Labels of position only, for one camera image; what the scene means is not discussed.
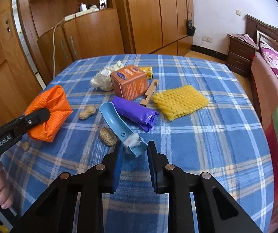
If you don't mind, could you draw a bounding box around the wooden wardrobe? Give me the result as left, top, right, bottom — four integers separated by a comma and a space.
112, 0, 194, 56

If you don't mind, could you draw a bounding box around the dark wooden nightstand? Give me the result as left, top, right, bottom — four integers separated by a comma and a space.
226, 36, 256, 77

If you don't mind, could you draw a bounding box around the peanut shell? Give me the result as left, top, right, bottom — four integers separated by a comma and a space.
100, 128, 117, 147
79, 105, 96, 120

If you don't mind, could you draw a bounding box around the left hand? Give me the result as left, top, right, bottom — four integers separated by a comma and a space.
0, 161, 13, 209

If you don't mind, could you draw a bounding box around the orange waffle cloth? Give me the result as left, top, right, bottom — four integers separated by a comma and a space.
25, 85, 72, 143

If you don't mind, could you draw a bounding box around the blue plaid tablecloth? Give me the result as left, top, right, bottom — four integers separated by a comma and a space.
1, 54, 274, 232

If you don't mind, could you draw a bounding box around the small peanut piece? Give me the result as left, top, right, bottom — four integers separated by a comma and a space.
21, 142, 30, 151

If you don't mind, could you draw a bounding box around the cardboard strip piece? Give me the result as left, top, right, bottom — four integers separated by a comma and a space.
140, 79, 159, 107

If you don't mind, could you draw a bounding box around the orange cardboard box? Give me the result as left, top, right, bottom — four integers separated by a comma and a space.
110, 65, 148, 101

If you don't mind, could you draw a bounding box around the black bag on wardrobe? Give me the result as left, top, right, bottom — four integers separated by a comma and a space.
186, 19, 196, 37

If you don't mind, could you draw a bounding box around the folded cloth on nightstand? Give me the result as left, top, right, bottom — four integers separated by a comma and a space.
227, 33, 259, 50

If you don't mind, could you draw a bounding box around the small yellow packet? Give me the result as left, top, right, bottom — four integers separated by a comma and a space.
138, 67, 153, 79

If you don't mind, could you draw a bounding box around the white power cable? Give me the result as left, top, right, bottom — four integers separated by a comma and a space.
52, 19, 66, 80

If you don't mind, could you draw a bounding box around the purple plastic wrapper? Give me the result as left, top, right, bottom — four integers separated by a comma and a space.
111, 96, 159, 131

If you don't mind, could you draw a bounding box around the light blue plastic scoop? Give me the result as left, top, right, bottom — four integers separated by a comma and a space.
99, 102, 147, 157

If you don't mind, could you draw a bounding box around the curved wooden shelf cabinet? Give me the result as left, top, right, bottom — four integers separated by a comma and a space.
17, 0, 124, 84

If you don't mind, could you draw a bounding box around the bed with purple quilt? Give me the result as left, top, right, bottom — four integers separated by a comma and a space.
246, 15, 278, 130

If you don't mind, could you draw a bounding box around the white power strip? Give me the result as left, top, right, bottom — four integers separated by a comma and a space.
63, 7, 99, 22

